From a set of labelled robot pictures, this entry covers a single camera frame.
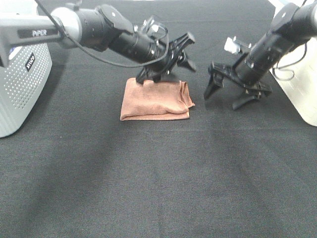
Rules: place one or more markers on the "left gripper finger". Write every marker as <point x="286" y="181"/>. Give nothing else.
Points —
<point x="186" y="63"/>
<point x="147" y="74"/>

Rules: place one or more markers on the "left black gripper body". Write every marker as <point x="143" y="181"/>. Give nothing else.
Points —
<point x="175" y="49"/>

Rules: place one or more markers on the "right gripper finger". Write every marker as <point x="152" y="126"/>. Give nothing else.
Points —
<point x="242" y="100"/>
<point x="215" y="83"/>

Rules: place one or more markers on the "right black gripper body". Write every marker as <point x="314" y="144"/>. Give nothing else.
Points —
<point x="228" y="72"/>

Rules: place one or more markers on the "brown microfiber towel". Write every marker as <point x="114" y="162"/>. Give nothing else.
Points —
<point x="165" y="100"/>

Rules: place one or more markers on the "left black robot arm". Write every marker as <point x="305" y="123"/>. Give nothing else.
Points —
<point x="99" y="29"/>

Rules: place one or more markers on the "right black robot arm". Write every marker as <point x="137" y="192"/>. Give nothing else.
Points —
<point x="291" y="27"/>

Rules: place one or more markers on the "white storage bin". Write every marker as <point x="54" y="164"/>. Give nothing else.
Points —
<point x="296" y="74"/>

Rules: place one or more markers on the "grey perforated laundry basket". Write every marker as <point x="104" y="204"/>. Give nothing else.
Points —
<point x="24" y="71"/>

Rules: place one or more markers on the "black table cover cloth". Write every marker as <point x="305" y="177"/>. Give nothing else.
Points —
<point x="75" y="170"/>

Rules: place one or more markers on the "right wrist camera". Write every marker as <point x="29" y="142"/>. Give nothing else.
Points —
<point x="235" y="46"/>

